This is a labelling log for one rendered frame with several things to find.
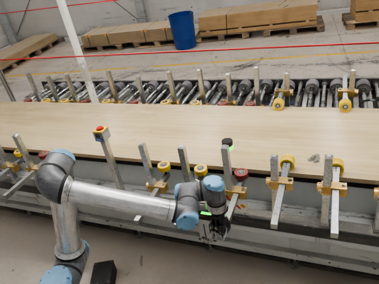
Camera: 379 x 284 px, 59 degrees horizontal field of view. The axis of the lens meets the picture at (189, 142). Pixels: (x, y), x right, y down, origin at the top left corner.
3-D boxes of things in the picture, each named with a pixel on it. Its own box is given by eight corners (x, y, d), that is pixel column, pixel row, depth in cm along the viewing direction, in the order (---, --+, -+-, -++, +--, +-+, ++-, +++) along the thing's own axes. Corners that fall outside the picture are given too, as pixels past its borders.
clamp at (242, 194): (245, 199, 186) (245, 192, 183) (221, 196, 191) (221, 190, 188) (247, 193, 190) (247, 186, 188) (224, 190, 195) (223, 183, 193)
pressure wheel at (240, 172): (247, 191, 195) (246, 176, 189) (234, 190, 198) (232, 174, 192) (250, 182, 201) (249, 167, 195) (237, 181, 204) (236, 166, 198)
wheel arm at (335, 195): (338, 239, 141) (339, 233, 140) (329, 237, 143) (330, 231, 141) (339, 167, 180) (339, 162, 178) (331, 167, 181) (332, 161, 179)
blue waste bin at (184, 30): (195, 50, 708) (190, 14, 670) (170, 52, 725) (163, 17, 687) (202, 41, 755) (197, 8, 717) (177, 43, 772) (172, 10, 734)
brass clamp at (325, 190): (346, 198, 162) (347, 190, 159) (316, 194, 167) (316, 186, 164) (346, 189, 166) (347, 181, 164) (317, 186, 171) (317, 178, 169)
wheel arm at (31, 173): (8, 200, 223) (5, 195, 221) (4, 199, 224) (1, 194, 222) (51, 161, 256) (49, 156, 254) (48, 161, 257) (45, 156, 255)
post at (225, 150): (235, 215, 197) (227, 147, 172) (229, 214, 198) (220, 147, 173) (236, 211, 199) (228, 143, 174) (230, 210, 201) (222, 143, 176)
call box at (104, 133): (105, 143, 199) (101, 132, 195) (95, 142, 202) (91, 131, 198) (111, 137, 204) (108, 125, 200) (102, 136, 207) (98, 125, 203)
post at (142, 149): (159, 207, 217) (142, 145, 192) (155, 206, 218) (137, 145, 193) (162, 203, 219) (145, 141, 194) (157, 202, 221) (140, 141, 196)
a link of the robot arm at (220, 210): (210, 193, 157) (229, 196, 154) (211, 201, 160) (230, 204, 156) (203, 206, 150) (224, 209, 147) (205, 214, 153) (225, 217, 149)
